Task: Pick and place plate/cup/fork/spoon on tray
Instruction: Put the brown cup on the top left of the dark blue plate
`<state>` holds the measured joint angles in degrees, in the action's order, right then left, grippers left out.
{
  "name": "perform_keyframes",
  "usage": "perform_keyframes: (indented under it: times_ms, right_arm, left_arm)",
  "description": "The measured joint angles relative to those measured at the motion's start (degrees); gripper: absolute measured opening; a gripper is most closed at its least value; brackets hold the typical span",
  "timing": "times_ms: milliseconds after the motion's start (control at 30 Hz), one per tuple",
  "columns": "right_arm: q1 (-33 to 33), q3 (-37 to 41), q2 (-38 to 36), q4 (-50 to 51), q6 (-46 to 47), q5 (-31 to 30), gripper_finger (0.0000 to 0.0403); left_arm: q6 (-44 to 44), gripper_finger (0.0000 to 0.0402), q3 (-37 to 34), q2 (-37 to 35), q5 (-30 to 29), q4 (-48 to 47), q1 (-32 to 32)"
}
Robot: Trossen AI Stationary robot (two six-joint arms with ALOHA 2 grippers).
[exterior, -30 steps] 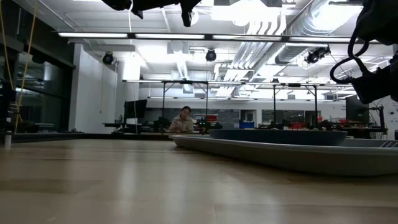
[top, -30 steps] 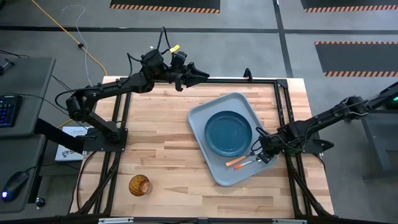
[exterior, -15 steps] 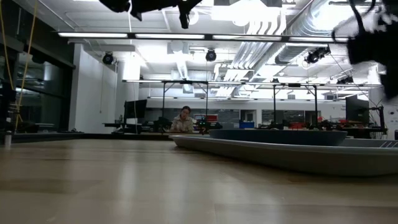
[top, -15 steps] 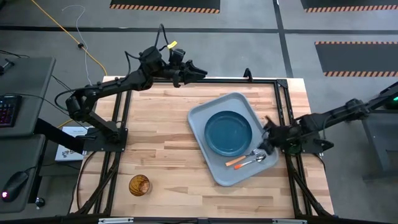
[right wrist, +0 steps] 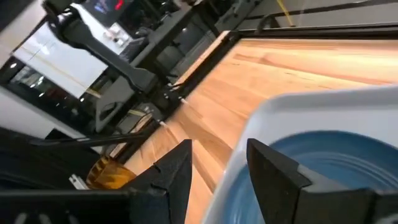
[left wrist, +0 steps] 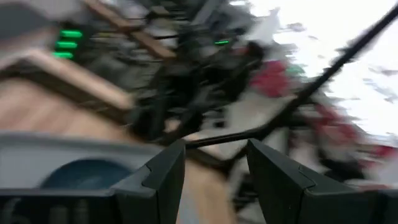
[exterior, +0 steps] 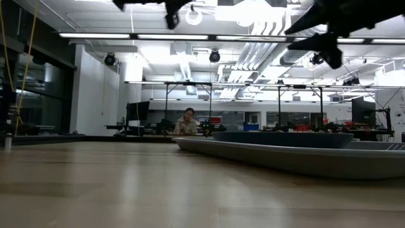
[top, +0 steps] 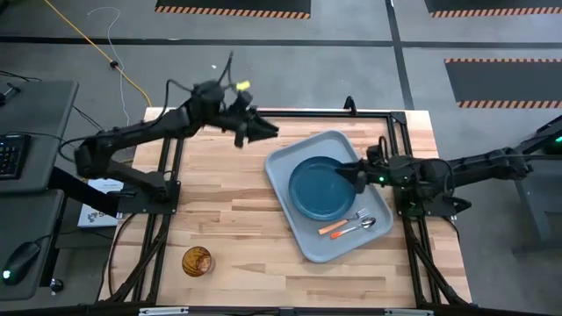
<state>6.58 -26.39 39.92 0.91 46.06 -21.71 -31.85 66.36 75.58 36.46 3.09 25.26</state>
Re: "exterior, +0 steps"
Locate long ceiling light strip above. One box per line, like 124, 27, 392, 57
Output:
58, 32, 405, 44

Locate grey plastic tray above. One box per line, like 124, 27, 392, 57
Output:
172, 136, 405, 181

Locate black computer monitor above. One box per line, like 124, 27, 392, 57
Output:
351, 96, 377, 127
126, 101, 151, 122

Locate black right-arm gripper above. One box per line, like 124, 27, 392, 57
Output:
283, 0, 405, 70

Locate white ring ceiling fixture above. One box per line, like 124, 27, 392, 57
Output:
185, 6, 204, 27

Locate blue round plate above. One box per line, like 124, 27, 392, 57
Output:
212, 131, 354, 149

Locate person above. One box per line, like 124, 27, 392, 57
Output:
173, 107, 199, 136

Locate yellow cable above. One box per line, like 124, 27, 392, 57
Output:
13, 0, 39, 134

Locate black metal gantry frame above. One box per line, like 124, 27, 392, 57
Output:
274, 83, 325, 128
125, 80, 213, 128

